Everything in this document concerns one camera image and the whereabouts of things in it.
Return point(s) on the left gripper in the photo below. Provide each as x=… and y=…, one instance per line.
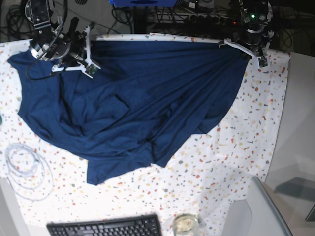
x=255, y=45

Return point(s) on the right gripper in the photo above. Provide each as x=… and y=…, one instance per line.
x=78, y=55

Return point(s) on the dark blue t-shirt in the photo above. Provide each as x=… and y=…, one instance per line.
x=138, y=109

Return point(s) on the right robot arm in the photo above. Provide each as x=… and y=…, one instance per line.
x=48, y=40

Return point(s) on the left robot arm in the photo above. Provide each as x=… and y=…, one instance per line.
x=255, y=15

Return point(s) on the blue box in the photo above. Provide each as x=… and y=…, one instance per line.
x=144, y=3

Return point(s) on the black power strip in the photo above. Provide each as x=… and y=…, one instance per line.
x=173, y=17

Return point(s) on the terrazzo patterned tablecloth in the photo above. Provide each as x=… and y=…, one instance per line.
x=207, y=174

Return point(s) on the black keyboard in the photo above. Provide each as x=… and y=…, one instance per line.
x=148, y=225

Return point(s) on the glass jar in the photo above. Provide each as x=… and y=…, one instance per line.
x=186, y=225

